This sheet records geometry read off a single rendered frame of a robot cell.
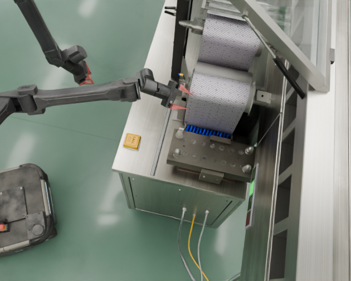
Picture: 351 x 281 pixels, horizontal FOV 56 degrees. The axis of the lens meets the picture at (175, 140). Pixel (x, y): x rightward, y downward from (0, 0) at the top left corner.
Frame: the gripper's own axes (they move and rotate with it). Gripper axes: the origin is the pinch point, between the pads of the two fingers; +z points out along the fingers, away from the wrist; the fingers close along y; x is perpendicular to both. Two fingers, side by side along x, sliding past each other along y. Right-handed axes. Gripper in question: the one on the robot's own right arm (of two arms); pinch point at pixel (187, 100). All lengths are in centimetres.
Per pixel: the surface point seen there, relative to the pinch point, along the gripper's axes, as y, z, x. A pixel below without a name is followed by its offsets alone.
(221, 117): 2.1, 20.2, -5.0
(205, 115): 3.6, 14.5, -8.6
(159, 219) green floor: 90, 48, -82
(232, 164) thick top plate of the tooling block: 20.2, 33.1, -2.3
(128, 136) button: 27.5, -7.7, -34.2
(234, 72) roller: -18.3, 20.5, -9.2
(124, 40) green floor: -26, 5, -195
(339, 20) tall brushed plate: -52, 46, 9
